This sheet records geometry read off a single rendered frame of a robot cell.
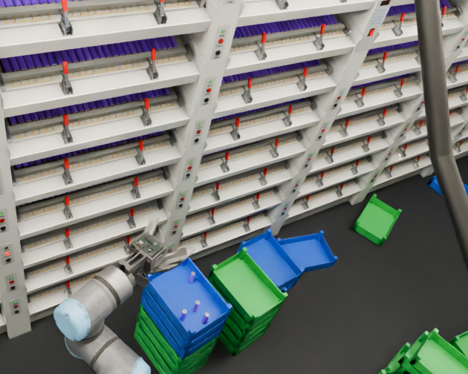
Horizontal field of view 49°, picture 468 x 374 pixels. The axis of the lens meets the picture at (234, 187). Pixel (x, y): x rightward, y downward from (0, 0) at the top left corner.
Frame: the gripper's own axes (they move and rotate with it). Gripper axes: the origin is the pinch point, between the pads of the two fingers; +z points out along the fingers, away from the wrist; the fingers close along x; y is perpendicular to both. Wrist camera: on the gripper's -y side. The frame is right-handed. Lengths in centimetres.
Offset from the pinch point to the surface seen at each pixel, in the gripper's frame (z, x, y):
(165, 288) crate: 21, 12, -71
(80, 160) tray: 14, 52, -23
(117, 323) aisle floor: 15, 30, -120
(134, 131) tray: 26.2, 40.1, -8.5
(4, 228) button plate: -16, 55, -38
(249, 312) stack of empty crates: 46, -17, -88
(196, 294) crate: 28, 1, -72
